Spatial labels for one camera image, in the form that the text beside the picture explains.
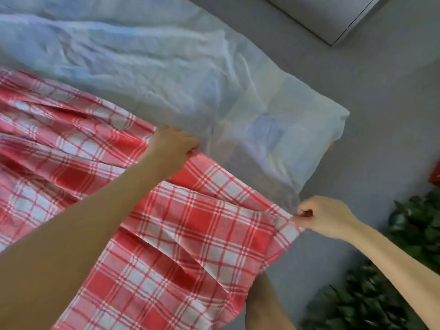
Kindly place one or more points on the person's right hand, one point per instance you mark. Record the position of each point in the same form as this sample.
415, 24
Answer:
326, 218

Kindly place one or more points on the person's left hand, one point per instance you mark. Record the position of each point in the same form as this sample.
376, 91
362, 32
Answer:
168, 149

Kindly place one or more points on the red white plaid cloth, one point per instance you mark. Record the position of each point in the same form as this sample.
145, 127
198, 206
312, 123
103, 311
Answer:
172, 237

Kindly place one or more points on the person's right forearm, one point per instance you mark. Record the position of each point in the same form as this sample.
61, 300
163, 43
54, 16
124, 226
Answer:
402, 264

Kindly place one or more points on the person's left forearm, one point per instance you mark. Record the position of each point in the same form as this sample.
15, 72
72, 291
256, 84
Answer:
62, 251

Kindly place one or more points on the person's right leg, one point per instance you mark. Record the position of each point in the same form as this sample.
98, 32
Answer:
267, 309

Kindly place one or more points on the white bed sheet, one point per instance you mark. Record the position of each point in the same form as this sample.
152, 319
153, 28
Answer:
206, 79

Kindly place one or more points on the green leafy plant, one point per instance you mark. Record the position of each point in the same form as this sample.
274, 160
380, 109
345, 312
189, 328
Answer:
385, 285

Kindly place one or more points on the red plastic item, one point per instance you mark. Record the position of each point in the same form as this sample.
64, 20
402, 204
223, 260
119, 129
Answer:
434, 173

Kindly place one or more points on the white wardrobe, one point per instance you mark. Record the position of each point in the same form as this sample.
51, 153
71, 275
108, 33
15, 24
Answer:
323, 13

